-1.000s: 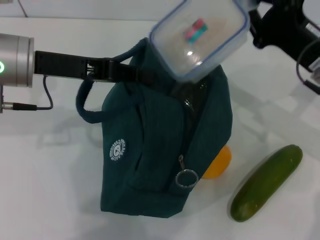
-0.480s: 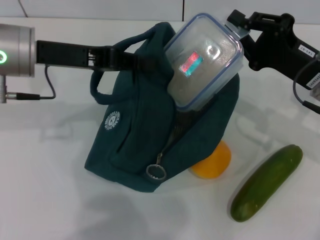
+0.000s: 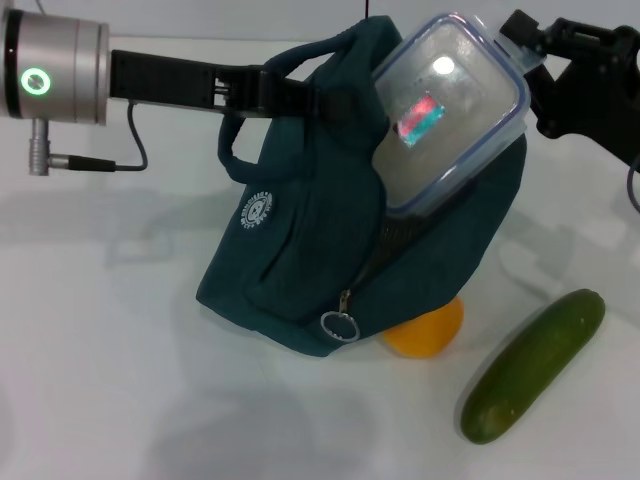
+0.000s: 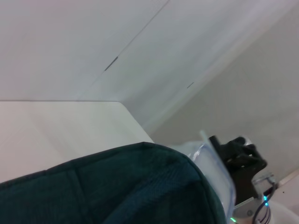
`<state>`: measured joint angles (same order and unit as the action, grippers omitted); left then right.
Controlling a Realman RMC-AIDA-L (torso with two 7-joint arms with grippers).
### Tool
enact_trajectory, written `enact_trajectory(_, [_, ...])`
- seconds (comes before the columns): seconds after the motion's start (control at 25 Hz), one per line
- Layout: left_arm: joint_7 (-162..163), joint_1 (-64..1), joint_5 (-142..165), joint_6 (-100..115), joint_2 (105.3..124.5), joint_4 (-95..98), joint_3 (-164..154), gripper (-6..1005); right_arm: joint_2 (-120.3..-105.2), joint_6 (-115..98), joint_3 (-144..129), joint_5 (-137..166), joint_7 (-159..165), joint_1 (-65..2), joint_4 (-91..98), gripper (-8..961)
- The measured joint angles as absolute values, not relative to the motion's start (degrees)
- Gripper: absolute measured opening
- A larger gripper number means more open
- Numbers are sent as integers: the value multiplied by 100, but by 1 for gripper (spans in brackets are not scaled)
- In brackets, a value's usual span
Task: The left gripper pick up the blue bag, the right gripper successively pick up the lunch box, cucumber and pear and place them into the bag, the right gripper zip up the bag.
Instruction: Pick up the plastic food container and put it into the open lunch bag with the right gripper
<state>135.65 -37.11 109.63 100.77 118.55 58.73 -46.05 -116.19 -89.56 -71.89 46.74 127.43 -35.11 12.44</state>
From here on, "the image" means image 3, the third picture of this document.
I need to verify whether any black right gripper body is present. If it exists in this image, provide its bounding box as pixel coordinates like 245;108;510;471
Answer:
527;17;640;167

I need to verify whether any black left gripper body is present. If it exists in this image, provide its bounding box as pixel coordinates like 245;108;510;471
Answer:
109;49;272;122

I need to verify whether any clear blue-rimmed food container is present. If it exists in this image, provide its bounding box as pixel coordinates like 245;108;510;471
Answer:
370;13;532;218

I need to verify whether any dark teal lunch bag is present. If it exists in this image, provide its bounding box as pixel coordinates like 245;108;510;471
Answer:
195;14;527;359

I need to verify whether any yellow orange pear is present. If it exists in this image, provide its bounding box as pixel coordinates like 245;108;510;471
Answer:
381;296;466;361

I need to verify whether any green cucumber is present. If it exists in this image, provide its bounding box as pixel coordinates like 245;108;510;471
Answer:
459;288;608;446

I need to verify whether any grey right arm cable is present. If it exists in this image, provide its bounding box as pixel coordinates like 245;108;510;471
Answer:
626;153;640;215

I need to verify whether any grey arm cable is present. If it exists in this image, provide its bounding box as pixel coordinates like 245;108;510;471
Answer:
28;101;150;177
626;153;640;215

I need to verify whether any grey left arm cable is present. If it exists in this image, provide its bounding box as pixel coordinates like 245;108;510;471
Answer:
28;101;150;177

